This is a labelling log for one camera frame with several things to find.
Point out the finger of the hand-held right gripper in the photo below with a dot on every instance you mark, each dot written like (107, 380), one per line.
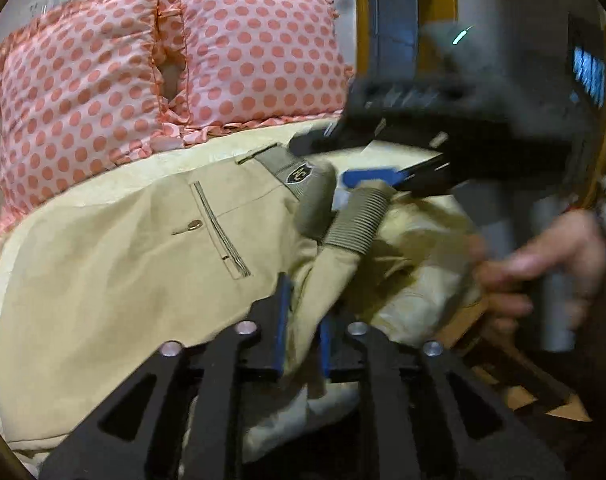
(372, 176)
(317, 141)

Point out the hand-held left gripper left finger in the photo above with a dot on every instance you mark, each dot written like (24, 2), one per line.
(283, 321)

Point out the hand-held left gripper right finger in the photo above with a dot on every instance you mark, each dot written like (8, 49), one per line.
(325, 351)

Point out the beige pants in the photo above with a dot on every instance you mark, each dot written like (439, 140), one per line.
(133, 270)

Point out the person's right hand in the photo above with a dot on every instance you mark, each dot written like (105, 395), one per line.
(558, 245)

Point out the cream bed sheet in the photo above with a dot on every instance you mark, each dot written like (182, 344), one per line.
(383, 325)

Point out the pink polka dot pillow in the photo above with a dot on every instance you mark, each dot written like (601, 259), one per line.
(263, 55)
(73, 105)

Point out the wooden stool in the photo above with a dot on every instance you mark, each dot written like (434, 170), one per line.
(523, 370)

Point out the yellow wooden frame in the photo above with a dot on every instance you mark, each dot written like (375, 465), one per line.
(343, 20)

